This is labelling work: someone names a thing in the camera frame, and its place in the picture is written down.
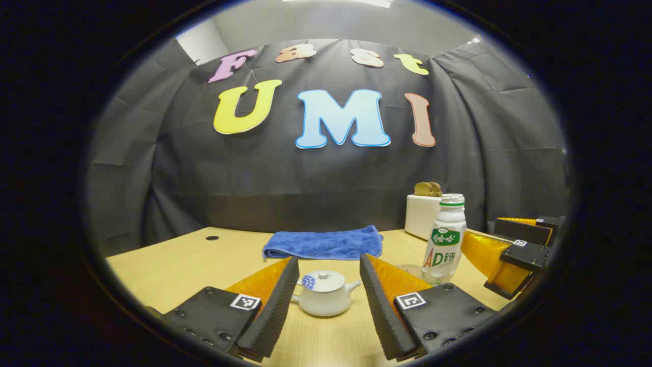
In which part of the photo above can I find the white plastic water bottle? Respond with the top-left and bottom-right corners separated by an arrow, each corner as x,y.
422,194 -> 467,285

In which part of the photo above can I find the white teacup lid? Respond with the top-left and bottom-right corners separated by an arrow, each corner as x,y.
302,271 -> 347,293

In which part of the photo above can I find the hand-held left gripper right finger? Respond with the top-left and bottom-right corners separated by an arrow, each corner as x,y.
360,253 -> 502,362

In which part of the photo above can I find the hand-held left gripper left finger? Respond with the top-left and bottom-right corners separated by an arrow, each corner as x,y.
148,256 -> 300,363

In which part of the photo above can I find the blue towel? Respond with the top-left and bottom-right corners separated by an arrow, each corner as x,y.
262,225 -> 384,260

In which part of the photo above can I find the white ceramic teacup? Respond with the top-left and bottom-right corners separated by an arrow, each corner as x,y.
291,278 -> 362,318

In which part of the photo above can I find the black backdrop cloth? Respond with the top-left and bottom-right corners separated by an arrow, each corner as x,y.
87,38 -> 568,255

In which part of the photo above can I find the white toaster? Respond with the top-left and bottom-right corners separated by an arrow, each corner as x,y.
404,194 -> 444,240

